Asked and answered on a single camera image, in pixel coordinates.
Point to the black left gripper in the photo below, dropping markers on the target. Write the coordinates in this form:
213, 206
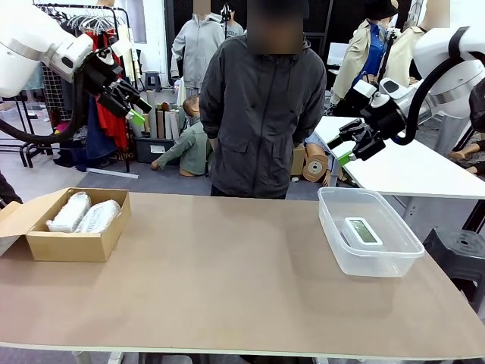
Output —
98, 74

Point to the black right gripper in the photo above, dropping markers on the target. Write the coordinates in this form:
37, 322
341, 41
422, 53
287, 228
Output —
386, 117

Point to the unwrapped white digital clock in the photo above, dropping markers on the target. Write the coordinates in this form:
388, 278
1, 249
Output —
362, 233

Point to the bubble clock showing display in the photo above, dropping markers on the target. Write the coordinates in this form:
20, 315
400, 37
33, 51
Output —
100, 216

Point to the bubble white clock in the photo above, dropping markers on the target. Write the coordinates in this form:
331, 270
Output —
68, 216

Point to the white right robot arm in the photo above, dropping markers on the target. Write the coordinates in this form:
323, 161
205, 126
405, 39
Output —
447, 57

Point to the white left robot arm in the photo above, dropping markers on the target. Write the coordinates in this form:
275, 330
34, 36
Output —
26, 41

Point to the grey cardboard tube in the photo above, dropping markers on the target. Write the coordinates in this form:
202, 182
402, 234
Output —
151, 125

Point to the red hanging garment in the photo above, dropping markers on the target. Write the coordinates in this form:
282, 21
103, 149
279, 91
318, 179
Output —
113, 132

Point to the brown cardboard tube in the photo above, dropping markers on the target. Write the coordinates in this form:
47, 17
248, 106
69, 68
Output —
160, 125

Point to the small dark step stool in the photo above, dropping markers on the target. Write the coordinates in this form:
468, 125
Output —
153, 74

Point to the white cardboard tube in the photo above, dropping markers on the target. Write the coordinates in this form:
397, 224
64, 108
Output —
172, 125

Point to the black storage bin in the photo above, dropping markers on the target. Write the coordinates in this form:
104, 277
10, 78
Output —
146, 151

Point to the white work table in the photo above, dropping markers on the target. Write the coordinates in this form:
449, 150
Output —
398, 167

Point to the dark blue garment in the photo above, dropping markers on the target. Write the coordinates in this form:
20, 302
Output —
94, 140

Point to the brown paper roll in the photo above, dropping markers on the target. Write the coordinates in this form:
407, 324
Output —
315, 167

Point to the cream hanging fabric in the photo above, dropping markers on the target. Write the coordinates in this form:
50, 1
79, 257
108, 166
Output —
134, 53

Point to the white aluminium bar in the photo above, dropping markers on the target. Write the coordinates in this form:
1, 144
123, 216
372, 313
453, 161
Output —
113, 173

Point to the seated mannequin in green shirt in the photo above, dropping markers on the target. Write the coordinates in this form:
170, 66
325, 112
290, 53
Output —
193, 148

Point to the black metal clothes rack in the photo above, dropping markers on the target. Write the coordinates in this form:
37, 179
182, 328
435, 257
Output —
125, 22

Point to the mannequin in beige trench coat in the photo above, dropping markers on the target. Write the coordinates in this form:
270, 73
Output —
363, 49

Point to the person in grey hoodie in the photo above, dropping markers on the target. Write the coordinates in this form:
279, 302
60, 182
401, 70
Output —
197, 41

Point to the mannequin in cream coat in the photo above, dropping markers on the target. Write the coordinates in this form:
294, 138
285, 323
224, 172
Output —
405, 49

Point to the person in dark grey jacket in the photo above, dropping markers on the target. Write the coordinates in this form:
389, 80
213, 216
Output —
261, 113

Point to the clear plastic container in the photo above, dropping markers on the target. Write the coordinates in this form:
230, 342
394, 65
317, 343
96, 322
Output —
379, 265

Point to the person in black sleeve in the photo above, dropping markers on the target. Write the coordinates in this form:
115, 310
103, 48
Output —
7, 189

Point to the open brown cardboard box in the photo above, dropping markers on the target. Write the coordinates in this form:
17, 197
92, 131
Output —
76, 246

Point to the black plastic stool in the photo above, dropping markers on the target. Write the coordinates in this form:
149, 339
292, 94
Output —
462, 258

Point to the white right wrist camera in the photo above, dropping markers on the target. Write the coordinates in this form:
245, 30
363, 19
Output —
364, 90

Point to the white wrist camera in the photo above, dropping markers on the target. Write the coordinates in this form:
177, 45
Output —
364, 90
120, 47

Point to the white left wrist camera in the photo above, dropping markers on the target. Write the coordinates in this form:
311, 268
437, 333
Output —
120, 47

